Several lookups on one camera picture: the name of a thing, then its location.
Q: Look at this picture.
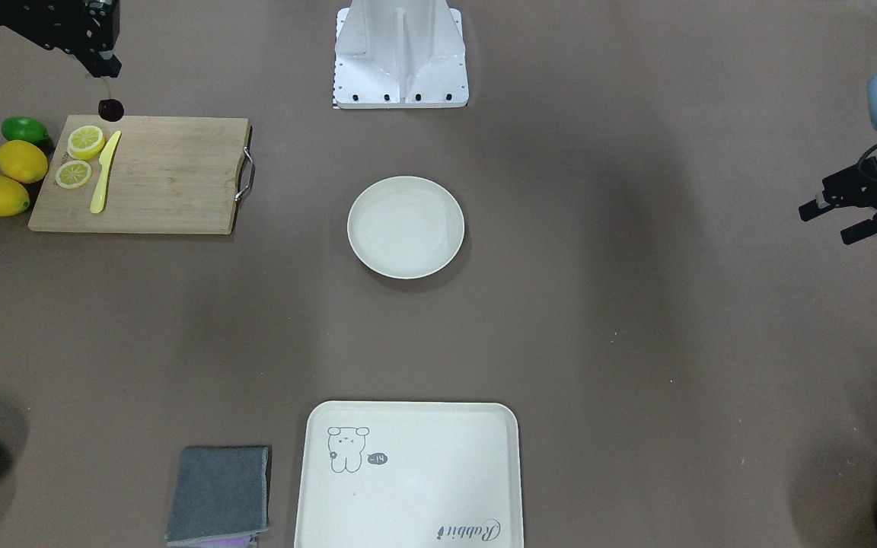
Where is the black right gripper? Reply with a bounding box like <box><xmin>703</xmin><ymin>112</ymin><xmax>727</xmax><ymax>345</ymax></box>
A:
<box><xmin>0</xmin><ymin>1</ymin><xmax>121</xmax><ymax>100</ymax></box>

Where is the dark red cherry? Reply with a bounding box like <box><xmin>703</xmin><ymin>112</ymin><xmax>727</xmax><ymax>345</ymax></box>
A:
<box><xmin>97</xmin><ymin>98</ymin><xmax>125</xmax><ymax>122</ymax></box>

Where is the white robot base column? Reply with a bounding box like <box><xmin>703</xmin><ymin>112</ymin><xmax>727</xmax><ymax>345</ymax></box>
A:
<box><xmin>332</xmin><ymin>1</ymin><xmax>470</xmax><ymax>109</ymax></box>

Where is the cream rabbit tray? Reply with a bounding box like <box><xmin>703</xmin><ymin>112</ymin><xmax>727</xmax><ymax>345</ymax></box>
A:
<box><xmin>295</xmin><ymin>401</ymin><xmax>525</xmax><ymax>547</ymax></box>

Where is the lemon slice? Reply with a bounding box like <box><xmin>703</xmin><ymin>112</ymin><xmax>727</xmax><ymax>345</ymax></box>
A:
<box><xmin>66</xmin><ymin>125</ymin><xmax>107</xmax><ymax>161</ymax></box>
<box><xmin>53</xmin><ymin>160</ymin><xmax>93</xmax><ymax>190</ymax></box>

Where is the yellow plastic knife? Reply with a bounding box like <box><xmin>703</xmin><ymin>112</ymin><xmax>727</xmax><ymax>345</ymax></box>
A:
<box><xmin>88</xmin><ymin>129</ymin><xmax>122</xmax><ymax>215</ymax></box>

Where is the green lime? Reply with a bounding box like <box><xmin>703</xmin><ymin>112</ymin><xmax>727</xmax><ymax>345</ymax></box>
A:
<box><xmin>0</xmin><ymin>116</ymin><xmax>51</xmax><ymax>146</ymax></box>

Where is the bamboo cutting board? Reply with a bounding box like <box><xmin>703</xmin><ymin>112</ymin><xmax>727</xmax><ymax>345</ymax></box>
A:
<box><xmin>28</xmin><ymin>114</ymin><xmax>254</xmax><ymax>235</ymax></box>

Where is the round cream plate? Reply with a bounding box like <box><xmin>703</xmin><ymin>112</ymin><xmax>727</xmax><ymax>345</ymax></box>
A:
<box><xmin>346</xmin><ymin>176</ymin><xmax>466</xmax><ymax>280</ymax></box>

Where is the grey folded cloth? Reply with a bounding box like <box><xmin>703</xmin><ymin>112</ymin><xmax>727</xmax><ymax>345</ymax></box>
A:
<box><xmin>166</xmin><ymin>445</ymin><xmax>270</xmax><ymax>547</ymax></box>

